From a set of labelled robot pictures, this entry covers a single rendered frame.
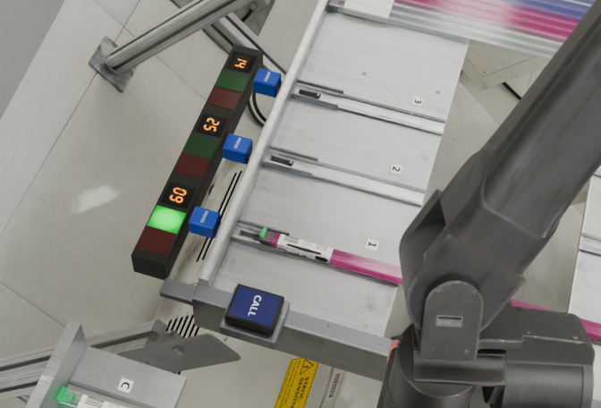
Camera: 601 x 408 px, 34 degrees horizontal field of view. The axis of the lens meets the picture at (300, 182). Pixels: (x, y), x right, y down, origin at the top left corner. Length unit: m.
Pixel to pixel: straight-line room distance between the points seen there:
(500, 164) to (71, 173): 1.36
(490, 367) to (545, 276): 1.11
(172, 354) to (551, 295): 0.87
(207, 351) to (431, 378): 0.43
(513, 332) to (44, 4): 0.73
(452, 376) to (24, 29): 0.70
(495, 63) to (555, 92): 2.15
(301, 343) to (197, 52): 1.19
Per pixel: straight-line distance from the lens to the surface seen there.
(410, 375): 0.65
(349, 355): 1.04
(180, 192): 1.14
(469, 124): 1.68
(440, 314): 0.60
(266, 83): 1.21
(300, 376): 1.39
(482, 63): 2.72
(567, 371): 0.66
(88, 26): 2.00
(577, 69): 0.57
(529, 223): 0.59
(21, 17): 1.17
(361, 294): 1.06
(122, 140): 1.95
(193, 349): 1.04
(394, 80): 1.24
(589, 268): 1.13
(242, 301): 1.00
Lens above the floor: 1.53
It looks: 43 degrees down
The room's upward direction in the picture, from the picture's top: 71 degrees clockwise
